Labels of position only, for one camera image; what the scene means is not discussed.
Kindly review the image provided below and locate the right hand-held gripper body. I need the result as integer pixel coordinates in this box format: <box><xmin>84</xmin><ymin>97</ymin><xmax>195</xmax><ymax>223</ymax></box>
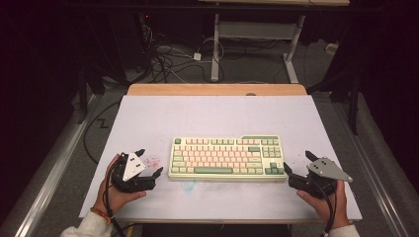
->
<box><xmin>288</xmin><ymin>156</ymin><xmax>354</xmax><ymax>199</ymax></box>

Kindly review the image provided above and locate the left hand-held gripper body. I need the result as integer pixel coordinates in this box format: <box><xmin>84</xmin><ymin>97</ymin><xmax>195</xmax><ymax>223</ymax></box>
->
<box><xmin>110</xmin><ymin>151</ymin><xmax>158</xmax><ymax>194</ymax></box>

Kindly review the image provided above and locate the green and pink keyboard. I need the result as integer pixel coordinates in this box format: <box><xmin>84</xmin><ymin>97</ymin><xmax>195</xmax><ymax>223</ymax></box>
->
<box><xmin>167</xmin><ymin>134</ymin><xmax>289</xmax><ymax>183</ymax></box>

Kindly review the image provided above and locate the person's right hand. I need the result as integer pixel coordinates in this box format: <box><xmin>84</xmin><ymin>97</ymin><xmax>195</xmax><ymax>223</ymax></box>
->
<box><xmin>295</xmin><ymin>179</ymin><xmax>351</xmax><ymax>230</ymax></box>

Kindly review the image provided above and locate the person's left hand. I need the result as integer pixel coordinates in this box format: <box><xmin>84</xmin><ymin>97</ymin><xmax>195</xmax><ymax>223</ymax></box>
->
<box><xmin>93</xmin><ymin>153</ymin><xmax>148</xmax><ymax>217</ymax></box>

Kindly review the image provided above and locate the black stand leg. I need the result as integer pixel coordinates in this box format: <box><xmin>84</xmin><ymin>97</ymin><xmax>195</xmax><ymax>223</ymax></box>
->
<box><xmin>76</xmin><ymin>63</ymin><xmax>91</xmax><ymax>125</ymax></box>

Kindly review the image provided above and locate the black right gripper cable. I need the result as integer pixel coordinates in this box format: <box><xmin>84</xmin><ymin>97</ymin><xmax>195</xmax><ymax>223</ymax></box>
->
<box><xmin>309</xmin><ymin>179</ymin><xmax>338</xmax><ymax>235</ymax></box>

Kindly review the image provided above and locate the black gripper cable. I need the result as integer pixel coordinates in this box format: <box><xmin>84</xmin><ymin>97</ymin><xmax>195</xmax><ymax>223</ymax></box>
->
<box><xmin>102</xmin><ymin>161</ymin><xmax>128</xmax><ymax>237</ymax></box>
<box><xmin>309</xmin><ymin>179</ymin><xmax>338</xmax><ymax>235</ymax></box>

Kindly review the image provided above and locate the metal floor rail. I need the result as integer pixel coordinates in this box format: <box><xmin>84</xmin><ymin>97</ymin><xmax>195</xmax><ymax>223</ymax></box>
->
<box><xmin>14</xmin><ymin>93</ymin><xmax>104</xmax><ymax>237</ymax></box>
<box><xmin>331</xmin><ymin>101</ymin><xmax>411</xmax><ymax>237</ymax></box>

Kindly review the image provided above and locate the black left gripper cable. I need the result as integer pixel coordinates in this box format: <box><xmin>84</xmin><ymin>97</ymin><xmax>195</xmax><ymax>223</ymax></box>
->
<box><xmin>102</xmin><ymin>161</ymin><xmax>128</xmax><ymax>237</ymax></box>

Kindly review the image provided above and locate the orange bead bracelet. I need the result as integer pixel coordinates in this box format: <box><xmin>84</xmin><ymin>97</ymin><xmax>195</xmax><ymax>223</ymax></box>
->
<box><xmin>89</xmin><ymin>205</ymin><xmax>113</xmax><ymax>226</ymax></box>

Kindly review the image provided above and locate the long black floor cable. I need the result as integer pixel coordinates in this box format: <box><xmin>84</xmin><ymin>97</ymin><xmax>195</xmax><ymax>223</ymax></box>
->
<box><xmin>82</xmin><ymin>100</ymin><xmax>122</xmax><ymax>166</ymax></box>

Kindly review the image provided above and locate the tangle of floor cables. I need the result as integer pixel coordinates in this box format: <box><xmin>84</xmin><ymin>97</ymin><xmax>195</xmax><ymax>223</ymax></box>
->
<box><xmin>137</xmin><ymin>13</ymin><xmax>225</xmax><ymax>85</ymax></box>

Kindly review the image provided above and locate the white metal desk frame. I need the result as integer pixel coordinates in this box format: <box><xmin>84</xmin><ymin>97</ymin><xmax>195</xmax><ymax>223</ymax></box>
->
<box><xmin>197</xmin><ymin>0</ymin><xmax>351</xmax><ymax>84</ymax></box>

